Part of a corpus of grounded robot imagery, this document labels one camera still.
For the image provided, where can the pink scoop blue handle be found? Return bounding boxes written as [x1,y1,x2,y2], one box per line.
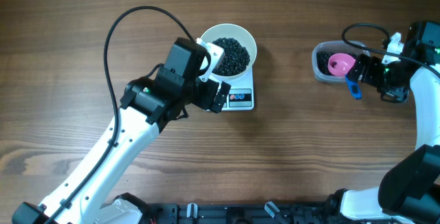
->
[327,53,362,100]

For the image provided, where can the black beans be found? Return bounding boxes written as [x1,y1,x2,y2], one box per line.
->
[213,38,250,76]

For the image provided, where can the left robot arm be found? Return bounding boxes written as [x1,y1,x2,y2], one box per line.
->
[12,38,230,223]

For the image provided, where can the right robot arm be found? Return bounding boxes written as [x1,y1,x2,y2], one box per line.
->
[332,21,439,223]

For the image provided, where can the white digital kitchen scale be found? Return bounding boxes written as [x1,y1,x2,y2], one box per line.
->
[209,67,254,111]

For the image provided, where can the white bowl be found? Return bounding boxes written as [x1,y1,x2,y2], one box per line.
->
[201,23,257,72]

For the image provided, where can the clear plastic bean container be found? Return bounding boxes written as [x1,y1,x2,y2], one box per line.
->
[311,41,370,83]

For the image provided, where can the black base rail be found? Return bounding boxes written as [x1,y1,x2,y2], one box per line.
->
[99,192,379,224]

